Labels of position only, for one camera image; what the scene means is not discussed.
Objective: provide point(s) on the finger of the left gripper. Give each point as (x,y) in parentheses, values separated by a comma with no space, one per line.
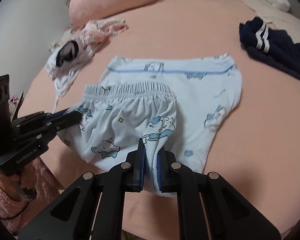
(58,113)
(71,119)

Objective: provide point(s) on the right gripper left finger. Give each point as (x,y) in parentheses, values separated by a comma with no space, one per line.
(92,207)

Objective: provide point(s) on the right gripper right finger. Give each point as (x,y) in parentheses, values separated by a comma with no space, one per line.
(208,206)

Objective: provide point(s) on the light blue cartoon shorts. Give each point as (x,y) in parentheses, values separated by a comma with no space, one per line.
(176,105)

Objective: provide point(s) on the white navy-trimmed shirt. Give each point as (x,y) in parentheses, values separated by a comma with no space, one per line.
(65,63)

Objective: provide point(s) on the pink fluffy rug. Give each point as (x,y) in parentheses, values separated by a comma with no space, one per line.
(15,213)

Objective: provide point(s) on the pink patterned garment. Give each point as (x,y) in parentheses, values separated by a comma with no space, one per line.
(98,31)

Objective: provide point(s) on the navy striped folded garment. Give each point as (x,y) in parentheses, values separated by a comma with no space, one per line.
(272,47)

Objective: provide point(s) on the beige bed blanket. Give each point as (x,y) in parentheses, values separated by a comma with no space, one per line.
(276,18)

